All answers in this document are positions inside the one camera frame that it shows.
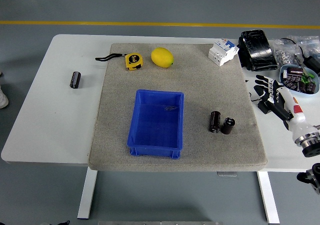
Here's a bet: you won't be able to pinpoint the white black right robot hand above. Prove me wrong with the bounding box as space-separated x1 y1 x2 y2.
253 74 320 143

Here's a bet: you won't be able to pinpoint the blue plastic box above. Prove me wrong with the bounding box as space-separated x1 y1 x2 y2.
127 89 185 160

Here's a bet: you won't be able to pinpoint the white table leg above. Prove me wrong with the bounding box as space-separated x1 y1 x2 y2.
256 171 280 225
76 168 98 220

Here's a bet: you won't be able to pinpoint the green small parts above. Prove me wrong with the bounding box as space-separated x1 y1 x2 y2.
300 72 315 84

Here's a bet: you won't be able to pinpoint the light blue bowl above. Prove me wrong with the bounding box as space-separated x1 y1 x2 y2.
279 64 320 96

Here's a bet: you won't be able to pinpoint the black power adapter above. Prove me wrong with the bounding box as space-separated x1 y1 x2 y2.
303 55 320 74

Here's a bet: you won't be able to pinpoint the clear bag of washers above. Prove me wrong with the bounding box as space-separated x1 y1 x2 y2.
272 38 305 66

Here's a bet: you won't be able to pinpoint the black glossy pouch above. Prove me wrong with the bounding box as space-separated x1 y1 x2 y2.
236 29 279 73

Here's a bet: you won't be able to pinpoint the clear plastic bag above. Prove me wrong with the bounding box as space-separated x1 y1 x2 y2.
287 35 320 61

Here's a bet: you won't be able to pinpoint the white circuit breaker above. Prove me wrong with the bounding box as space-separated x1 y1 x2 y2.
208 38 240 67

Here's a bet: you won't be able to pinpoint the grey-brown mat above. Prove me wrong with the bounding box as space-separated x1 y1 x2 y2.
87 43 268 173

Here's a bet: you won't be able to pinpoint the yellow lemon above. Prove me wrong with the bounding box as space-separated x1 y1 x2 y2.
150 47 174 68

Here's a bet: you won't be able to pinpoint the yellow tape measure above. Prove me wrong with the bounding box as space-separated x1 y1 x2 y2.
95 52 145 72

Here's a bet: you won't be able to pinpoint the black adapter cable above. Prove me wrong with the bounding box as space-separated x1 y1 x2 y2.
279 37 310 61

